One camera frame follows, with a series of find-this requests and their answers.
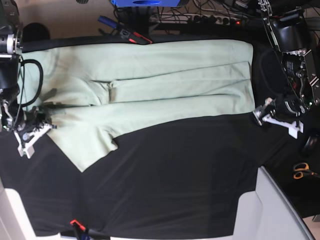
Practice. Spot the red clamp bottom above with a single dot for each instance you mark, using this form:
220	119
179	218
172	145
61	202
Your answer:
78	225

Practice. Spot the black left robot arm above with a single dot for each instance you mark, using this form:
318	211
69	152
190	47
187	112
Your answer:
295	51

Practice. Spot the blue stand base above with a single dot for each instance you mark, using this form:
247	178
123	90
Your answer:
149	3

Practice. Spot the blue clamp bottom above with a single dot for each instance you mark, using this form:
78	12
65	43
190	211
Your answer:
90	235

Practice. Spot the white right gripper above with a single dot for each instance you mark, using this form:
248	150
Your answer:
27	133

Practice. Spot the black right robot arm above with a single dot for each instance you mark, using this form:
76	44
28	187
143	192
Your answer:
12	68

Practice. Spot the red black clamp top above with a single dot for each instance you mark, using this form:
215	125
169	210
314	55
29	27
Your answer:
134	37

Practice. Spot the white box right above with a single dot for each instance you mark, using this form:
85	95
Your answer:
267	214

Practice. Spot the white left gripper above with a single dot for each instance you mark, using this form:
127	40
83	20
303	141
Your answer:
281	113

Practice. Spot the black round object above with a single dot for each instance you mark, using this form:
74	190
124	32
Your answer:
310	145

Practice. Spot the light green T-shirt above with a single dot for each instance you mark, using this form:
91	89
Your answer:
96	93

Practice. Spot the white box left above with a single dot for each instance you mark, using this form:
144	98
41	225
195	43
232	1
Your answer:
14	221

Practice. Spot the blue handled tool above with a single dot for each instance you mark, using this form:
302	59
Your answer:
107	21

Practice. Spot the black table cloth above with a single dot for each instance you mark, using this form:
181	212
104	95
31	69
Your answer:
175	180

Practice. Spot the white box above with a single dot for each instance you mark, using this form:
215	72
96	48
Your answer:
267	214
14	221

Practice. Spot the orange handled scissors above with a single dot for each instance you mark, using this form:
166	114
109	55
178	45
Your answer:
302	170

